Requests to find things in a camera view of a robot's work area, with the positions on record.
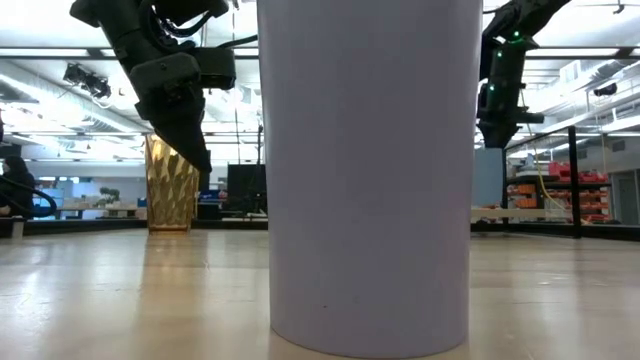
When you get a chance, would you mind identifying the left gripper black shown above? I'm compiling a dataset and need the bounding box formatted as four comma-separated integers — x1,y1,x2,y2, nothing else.
129,51,214,174

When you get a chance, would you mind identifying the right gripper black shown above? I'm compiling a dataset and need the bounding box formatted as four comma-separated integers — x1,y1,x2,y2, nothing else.
477,79,546,150

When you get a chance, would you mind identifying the blue plastic cup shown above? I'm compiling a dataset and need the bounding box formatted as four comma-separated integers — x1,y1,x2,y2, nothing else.
473,147,504,209

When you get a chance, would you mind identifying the amber faceted plastic cup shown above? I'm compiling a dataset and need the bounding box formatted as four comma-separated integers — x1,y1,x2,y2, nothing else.
144,132,201,233

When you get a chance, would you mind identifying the lavender plastic cup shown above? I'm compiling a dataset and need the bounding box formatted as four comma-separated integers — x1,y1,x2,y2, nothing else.
256,0,485,360

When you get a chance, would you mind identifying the black monitor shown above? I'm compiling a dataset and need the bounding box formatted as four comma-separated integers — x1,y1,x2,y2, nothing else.
227,163,268,214

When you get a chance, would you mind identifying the red bin storage rack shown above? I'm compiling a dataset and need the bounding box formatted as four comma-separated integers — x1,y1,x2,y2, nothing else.
507,160,612,224

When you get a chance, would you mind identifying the person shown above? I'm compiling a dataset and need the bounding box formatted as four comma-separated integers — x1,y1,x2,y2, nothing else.
0,155,37,219

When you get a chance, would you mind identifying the yellow cable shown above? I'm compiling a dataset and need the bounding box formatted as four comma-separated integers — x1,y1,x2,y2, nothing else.
534,149,569,212

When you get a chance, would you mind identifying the wooden shelf black frame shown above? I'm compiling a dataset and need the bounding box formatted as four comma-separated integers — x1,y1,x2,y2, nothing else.
470,124,584,239

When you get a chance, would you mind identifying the black curved chair frame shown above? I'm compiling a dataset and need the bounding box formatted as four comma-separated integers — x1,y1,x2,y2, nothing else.
0,174,59,222

